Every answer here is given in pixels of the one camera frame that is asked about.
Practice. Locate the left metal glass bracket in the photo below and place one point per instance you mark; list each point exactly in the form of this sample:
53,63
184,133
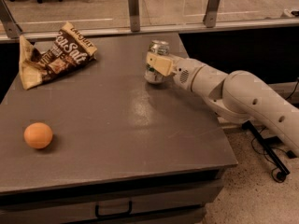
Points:
12,29

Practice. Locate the orange ball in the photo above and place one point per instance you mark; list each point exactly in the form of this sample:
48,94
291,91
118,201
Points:
38,135

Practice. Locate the silver 7up soda can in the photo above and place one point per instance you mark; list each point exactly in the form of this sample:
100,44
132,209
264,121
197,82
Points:
151,75

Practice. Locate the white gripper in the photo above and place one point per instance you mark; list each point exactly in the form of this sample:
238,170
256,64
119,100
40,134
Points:
183,73

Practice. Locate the glass barrier panel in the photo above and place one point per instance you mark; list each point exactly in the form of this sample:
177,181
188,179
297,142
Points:
50,15

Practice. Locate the middle metal glass bracket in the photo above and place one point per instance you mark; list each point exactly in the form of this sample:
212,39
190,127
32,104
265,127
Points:
133,6

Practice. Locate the black stand leg with caster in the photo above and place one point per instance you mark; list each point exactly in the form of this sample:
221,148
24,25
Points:
280,172

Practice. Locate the black drawer handle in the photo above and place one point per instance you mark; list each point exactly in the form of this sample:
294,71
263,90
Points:
108,210

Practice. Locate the metal glass bracket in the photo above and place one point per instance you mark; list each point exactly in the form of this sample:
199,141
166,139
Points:
210,17
133,6
12,29

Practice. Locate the grey cabinet drawer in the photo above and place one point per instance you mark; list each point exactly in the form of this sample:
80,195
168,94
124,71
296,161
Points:
171,204

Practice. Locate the brown sea salt chip bag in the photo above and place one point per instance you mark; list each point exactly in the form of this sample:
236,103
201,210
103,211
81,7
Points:
69,52

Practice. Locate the right metal glass bracket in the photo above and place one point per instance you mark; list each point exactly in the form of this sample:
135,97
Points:
210,17

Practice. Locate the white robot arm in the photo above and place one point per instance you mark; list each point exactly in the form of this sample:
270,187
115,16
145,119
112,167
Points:
237,97

